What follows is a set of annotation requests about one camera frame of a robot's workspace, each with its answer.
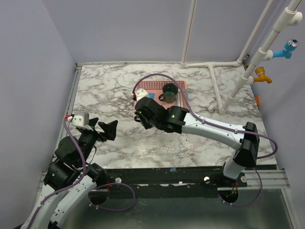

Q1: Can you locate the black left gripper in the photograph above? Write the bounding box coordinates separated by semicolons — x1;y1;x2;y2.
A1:
79;117;118;166

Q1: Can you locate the pink plastic basket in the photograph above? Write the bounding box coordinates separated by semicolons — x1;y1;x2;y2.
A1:
134;80;187;109

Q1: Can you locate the dark green mug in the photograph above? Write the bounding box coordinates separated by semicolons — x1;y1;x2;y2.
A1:
158;83;179;104

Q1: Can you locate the dark blue mug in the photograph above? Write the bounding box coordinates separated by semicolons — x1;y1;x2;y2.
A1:
134;115;141;122

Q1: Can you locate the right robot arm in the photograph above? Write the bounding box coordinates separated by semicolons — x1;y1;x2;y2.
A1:
135;97;260;187

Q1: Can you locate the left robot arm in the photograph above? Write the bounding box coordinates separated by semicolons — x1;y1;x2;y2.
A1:
18;115;118;229

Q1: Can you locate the blue toothpaste tube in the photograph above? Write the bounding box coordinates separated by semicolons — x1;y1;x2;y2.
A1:
149;93;155;99

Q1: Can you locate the grey toothbrush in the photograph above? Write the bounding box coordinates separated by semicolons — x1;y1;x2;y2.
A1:
176;92;183;107

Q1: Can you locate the yellow faucet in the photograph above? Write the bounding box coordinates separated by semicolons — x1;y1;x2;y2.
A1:
254;67;272;83

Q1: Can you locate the blue faucet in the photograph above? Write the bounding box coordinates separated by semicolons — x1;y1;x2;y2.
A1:
273;39;299;59

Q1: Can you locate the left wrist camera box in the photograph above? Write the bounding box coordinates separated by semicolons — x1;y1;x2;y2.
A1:
71;112;89;128

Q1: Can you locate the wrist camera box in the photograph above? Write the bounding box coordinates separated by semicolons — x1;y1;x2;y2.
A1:
71;112;89;128
133;88;150;101

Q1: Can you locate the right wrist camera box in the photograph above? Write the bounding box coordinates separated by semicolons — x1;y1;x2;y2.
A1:
133;88;150;101

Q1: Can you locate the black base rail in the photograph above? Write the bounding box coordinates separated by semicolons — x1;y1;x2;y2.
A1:
99;166;247;199

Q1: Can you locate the white pvc pipe frame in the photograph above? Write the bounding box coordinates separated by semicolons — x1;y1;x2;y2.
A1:
180;0;303;114

